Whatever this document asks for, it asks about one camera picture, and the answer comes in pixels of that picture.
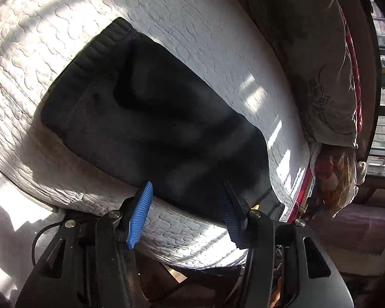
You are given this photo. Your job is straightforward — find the pink cloth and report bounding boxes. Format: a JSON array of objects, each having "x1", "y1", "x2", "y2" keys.
[{"x1": 308, "y1": 203, "x2": 385, "y2": 258}]

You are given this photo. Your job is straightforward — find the wooden headboard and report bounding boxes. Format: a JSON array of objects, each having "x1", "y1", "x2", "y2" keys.
[{"x1": 337, "y1": 0, "x2": 382, "y2": 165}]

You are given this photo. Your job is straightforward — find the red floral quilt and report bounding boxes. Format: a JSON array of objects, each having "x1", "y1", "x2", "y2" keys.
[{"x1": 223, "y1": 0, "x2": 364, "y2": 133}]

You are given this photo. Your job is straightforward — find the black pants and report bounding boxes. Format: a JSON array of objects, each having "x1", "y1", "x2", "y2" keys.
[{"x1": 40, "y1": 17, "x2": 285, "y2": 224}]

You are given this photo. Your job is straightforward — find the black cable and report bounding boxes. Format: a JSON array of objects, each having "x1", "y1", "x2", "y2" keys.
[{"x1": 31, "y1": 221, "x2": 65, "y2": 264}]

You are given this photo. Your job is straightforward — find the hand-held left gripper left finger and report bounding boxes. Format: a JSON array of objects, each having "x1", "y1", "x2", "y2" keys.
[{"x1": 15, "y1": 180, "x2": 154, "y2": 308}]

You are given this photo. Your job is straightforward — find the stuffed doll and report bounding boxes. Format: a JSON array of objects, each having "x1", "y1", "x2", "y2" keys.
[{"x1": 314, "y1": 149, "x2": 368, "y2": 215}]

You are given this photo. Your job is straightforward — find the grey floral pillow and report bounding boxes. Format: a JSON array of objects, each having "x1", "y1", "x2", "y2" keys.
[{"x1": 246, "y1": 0, "x2": 362, "y2": 149}]

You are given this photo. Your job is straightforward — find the white quilted mattress cover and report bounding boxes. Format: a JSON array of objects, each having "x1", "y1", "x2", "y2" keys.
[{"x1": 0, "y1": 0, "x2": 312, "y2": 269}]

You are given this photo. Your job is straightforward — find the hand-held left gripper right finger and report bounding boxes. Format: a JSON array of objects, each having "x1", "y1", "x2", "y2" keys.
[{"x1": 218, "y1": 180, "x2": 354, "y2": 308}]

